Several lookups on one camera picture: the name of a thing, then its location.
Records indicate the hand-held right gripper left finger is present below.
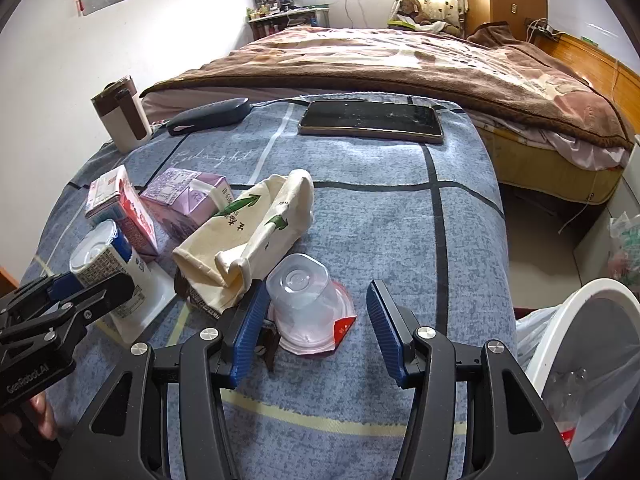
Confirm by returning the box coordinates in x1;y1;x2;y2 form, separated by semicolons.
52;279;269;480

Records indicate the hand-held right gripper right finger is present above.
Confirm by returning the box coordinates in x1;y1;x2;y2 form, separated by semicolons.
366;279;576;480

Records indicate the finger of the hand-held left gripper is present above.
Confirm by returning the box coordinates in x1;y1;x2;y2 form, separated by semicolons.
0;272;85;322
0;274;137;348

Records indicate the blue white carton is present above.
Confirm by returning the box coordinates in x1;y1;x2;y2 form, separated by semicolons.
69;219;151;321

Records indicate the clear plastic cup peeled lid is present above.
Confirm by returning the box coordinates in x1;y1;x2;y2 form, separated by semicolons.
265;253;357;356

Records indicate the clear plastic bottle red cap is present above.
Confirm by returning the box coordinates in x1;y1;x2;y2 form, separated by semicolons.
545;367;601;448

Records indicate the person's left hand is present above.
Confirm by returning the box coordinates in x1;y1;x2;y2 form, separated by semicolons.
29;391;59;442

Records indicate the dark brown wrapper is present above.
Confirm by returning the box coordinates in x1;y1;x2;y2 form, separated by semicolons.
252;322;281;373

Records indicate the pink milk carton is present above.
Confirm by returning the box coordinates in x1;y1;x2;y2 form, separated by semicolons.
85;165;160;263

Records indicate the purple milk carton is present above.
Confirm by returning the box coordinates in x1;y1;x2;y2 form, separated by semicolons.
140;167;234;241

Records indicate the blue plaid bed sheet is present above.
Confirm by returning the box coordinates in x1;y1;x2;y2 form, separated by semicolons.
20;92;517;480

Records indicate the white brown thermos mug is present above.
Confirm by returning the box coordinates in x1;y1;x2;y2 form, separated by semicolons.
91;76;153;153

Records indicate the dark blue glasses case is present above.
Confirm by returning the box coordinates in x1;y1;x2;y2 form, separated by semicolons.
166;98;251;137

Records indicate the black smartphone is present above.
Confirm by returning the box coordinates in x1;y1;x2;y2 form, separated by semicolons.
298;100;445;145

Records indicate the bed with yellow mattress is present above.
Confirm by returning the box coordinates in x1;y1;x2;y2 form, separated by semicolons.
142;25;636;206

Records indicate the white nightstand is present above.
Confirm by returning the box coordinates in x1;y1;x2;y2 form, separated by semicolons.
572;135;640;286

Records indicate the green plastic bag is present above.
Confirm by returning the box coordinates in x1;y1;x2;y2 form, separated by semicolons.
607;210;640;281

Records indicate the pink bed sheet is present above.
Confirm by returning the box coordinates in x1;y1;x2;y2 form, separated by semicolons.
470;115;631;171

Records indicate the brown fleece blanket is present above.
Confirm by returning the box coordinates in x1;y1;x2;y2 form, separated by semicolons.
140;22;636;151

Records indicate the cluttered desk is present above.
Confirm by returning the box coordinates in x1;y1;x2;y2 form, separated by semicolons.
246;4;331;41

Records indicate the brown teddy bear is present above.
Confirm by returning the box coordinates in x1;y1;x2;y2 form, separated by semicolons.
387;0;463;38

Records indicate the power strip with chargers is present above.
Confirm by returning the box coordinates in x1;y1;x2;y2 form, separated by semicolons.
522;17;558;38

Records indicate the wooden headboard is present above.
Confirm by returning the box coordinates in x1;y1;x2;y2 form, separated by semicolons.
537;32;640;136

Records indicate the white cable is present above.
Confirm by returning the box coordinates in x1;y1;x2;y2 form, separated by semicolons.
557;189;601;235

